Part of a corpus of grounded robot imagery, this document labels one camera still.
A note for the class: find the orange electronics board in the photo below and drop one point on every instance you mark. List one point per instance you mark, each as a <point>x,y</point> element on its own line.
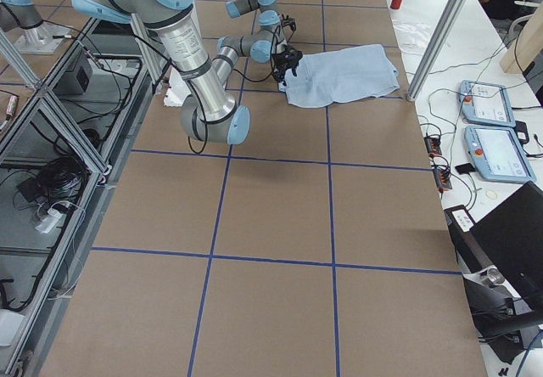
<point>441,167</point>

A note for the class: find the light blue striped shirt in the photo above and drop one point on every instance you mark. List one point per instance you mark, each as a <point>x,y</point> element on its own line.
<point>340,76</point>

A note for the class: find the clear plastic bag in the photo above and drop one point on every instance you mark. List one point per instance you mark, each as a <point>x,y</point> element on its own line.
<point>412,37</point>

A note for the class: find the lower teach pendant tablet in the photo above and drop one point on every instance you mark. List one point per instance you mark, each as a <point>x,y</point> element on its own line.
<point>497,155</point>

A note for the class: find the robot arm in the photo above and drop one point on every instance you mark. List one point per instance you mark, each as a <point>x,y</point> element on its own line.
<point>210,113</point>
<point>269,15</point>

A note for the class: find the black laptop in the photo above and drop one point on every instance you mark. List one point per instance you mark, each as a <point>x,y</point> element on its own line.
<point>511,236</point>

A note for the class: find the white power strip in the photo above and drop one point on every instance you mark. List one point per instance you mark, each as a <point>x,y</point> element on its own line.
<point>52,218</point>

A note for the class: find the black camera stand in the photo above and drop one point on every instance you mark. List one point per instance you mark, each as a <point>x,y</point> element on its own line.
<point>506,323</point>

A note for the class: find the upper teach pendant tablet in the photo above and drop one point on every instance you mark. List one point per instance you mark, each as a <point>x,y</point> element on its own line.
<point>486,104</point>

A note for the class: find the teach pendant tablet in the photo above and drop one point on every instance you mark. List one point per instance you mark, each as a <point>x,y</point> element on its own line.
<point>497,155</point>
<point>486,104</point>

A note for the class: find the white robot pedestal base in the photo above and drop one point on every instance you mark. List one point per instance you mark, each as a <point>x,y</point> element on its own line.
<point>177,91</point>

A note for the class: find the aluminium frame post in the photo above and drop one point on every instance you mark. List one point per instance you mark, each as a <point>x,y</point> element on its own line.
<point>437,41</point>

